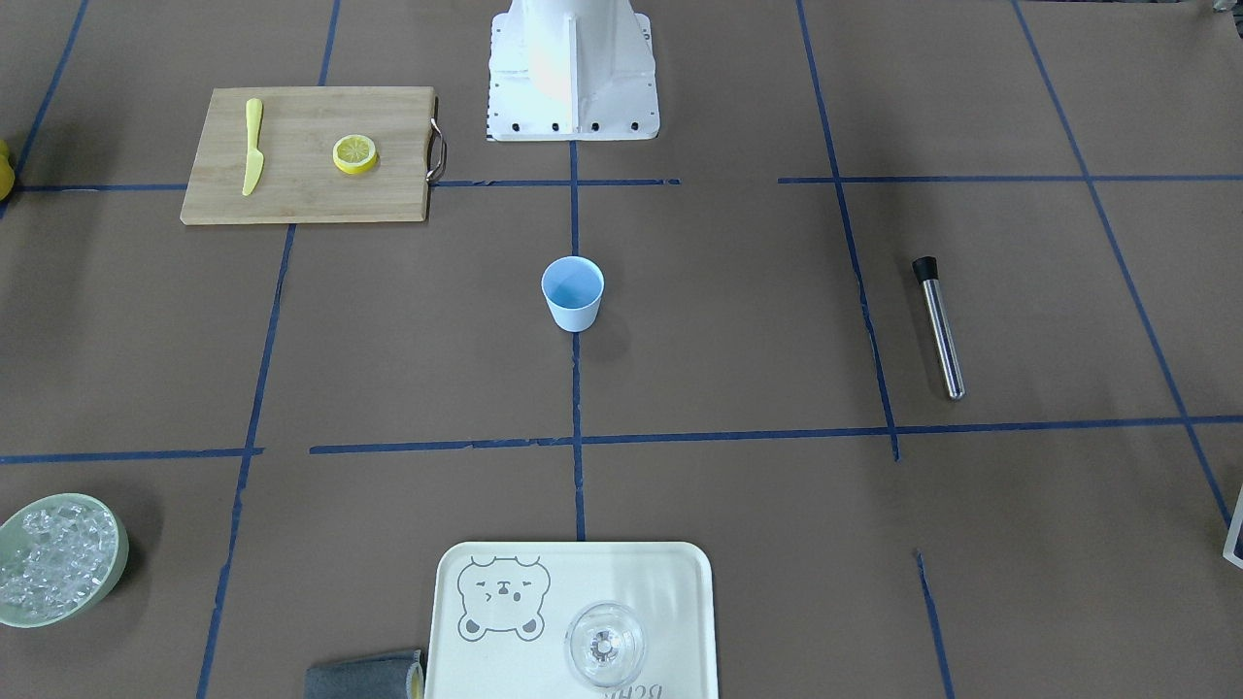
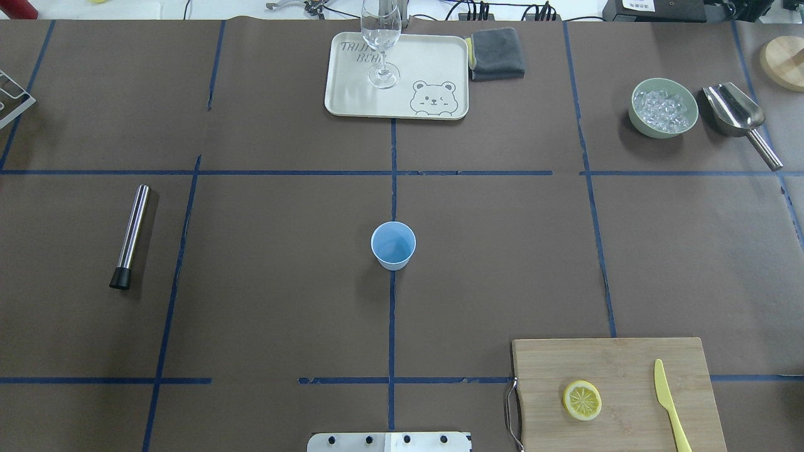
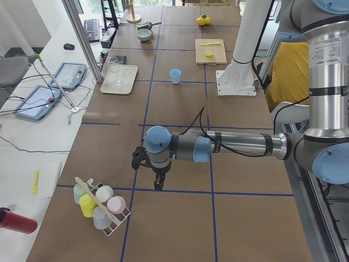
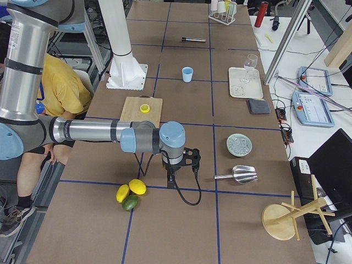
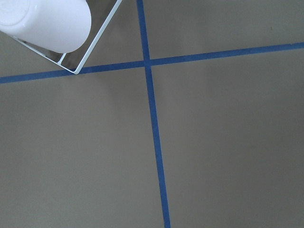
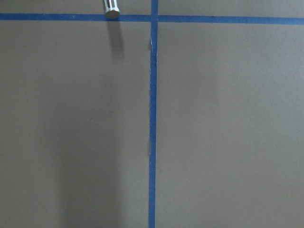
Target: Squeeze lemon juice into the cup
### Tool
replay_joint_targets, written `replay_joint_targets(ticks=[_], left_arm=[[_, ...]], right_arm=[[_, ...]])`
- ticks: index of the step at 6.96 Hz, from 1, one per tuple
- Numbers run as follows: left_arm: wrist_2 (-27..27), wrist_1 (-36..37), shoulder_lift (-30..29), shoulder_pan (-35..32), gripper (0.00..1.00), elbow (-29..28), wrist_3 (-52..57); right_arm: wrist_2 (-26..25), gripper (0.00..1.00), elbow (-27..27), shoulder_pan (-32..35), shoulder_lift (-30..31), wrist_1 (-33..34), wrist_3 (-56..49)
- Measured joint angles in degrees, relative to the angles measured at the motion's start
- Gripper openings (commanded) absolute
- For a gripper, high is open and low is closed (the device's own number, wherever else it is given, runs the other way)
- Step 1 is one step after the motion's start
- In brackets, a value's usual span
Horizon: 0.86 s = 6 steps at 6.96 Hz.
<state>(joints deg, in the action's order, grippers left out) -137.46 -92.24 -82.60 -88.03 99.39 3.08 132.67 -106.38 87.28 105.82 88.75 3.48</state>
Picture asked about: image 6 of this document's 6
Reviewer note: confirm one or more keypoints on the steel muddler with black tip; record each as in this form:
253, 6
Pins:
111, 8

